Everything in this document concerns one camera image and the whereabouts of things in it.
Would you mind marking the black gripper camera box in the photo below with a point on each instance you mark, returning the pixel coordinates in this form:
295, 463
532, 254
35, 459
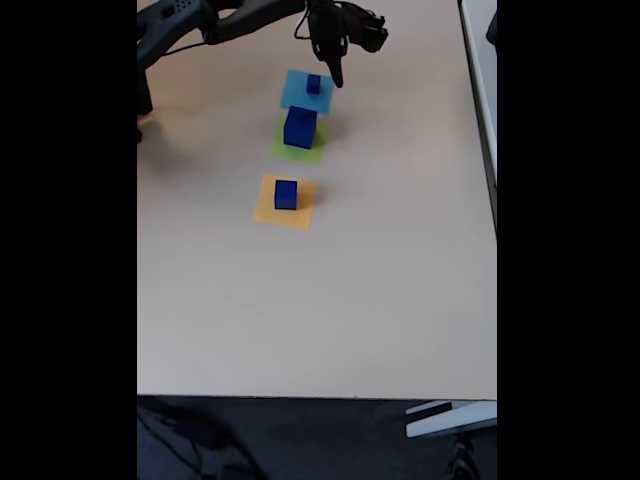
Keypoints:
370, 30

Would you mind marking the small blue cube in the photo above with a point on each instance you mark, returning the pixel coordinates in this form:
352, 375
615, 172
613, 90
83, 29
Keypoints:
313, 85

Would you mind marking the blue paper square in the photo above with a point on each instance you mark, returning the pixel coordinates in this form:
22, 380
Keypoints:
292, 92

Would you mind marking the medium blue cube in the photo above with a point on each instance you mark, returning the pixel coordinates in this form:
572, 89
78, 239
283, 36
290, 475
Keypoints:
286, 197

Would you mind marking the white table foot bar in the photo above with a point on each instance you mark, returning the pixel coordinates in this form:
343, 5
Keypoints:
450, 420

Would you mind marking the orange paper square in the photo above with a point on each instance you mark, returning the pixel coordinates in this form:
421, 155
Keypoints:
305, 217

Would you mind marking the large blue cube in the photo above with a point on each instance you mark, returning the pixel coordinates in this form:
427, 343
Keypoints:
299, 132

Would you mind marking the green paper square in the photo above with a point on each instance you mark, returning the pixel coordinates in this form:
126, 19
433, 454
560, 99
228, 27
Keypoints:
320, 152

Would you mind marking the dark blue chair back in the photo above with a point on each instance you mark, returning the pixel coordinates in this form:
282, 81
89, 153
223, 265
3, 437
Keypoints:
492, 27

